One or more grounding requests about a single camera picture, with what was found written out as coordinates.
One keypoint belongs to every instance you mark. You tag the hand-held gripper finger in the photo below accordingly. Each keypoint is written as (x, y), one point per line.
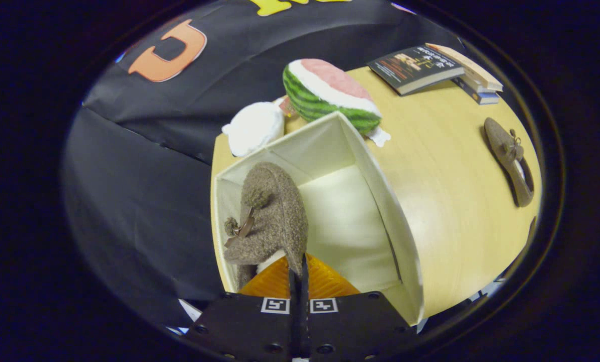
(305, 301)
(293, 301)

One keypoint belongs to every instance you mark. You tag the brown fuzzy slipper shoe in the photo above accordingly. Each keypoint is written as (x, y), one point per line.
(274, 216)
(508, 151)

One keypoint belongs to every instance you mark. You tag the white fabric storage box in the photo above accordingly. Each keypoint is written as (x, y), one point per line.
(350, 221)

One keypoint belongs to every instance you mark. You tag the white flat object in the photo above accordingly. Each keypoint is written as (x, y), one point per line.
(191, 309)

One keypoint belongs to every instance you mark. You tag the white plush toy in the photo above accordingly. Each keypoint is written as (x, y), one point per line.
(254, 128)

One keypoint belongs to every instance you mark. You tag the black backdrop cloth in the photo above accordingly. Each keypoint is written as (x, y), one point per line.
(139, 201)

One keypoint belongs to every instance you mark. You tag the watermelon slice plush toy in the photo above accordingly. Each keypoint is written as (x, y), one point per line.
(325, 93)

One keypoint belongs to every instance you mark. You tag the black cover book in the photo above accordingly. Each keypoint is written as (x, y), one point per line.
(410, 68)

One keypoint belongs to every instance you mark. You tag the blue cover book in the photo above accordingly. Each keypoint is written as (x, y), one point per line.
(481, 95)

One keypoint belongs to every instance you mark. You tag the beige cover book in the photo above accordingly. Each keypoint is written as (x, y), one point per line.
(473, 68)

